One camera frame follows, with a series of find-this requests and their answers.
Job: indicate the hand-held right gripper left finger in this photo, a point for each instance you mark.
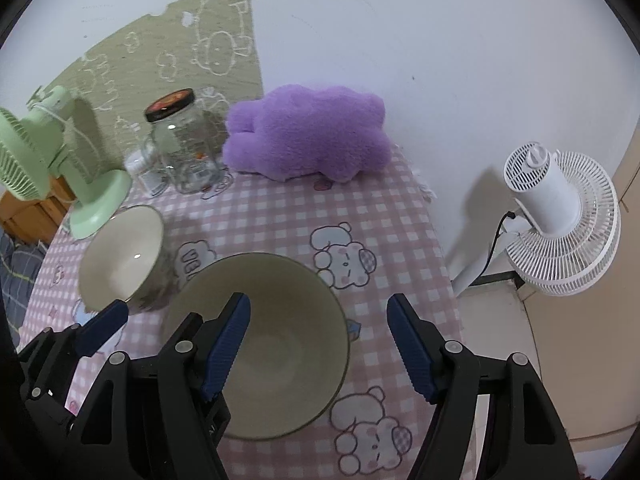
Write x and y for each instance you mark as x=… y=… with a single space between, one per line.
x=227 y=345

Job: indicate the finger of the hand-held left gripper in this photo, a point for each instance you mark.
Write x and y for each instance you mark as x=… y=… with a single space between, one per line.
x=37 y=394
x=102 y=327

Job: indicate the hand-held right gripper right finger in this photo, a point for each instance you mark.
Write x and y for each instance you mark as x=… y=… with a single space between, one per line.
x=412 y=350

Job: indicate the grey-green floral bowl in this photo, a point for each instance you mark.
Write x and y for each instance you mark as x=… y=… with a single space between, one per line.
x=125 y=255
x=290 y=340

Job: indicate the blue-grey plaid blanket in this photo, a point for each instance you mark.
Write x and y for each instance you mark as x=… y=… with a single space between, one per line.
x=15 y=270

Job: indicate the wooden chair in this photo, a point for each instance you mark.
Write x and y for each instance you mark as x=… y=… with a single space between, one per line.
x=30 y=215

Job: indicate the pink checked tablecloth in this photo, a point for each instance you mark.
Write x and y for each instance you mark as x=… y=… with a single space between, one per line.
x=280 y=220

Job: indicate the green desk fan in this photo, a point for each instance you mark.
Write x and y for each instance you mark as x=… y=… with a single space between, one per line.
x=85 y=175

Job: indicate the beige door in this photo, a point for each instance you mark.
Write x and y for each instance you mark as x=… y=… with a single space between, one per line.
x=575 y=360

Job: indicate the small glass cup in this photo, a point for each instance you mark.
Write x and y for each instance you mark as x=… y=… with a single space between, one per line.
x=145 y=170

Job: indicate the clear glass jar black lid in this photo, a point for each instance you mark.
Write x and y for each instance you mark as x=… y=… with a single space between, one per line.
x=190 y=150

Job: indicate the white standing fan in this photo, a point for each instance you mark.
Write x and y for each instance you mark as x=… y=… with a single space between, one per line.
x=550 y=195

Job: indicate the purple plush pillow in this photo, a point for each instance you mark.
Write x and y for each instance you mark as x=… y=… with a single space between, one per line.
x=305 y=130

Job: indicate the green cartoon wall poster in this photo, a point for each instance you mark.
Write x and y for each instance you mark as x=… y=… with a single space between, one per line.
x=150 y=50

